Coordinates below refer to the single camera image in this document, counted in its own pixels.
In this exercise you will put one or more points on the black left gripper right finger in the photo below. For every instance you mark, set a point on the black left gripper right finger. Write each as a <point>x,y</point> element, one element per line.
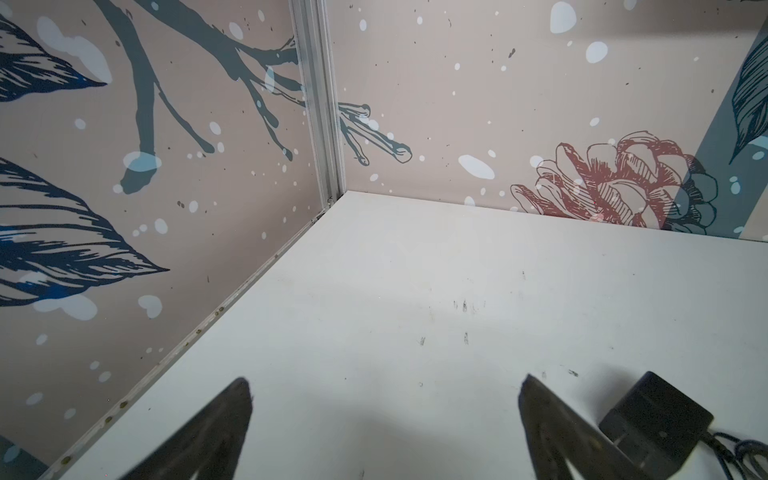
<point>560,442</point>

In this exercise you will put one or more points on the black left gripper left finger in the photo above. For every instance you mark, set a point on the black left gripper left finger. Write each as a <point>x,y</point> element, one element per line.
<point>208,446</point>

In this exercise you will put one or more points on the aluminium corner frame post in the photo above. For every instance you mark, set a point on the aluminium corner frame post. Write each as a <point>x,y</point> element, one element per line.
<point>312,35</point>

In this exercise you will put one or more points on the black power adapter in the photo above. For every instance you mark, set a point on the black power adapter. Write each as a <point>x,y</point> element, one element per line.
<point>656,426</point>

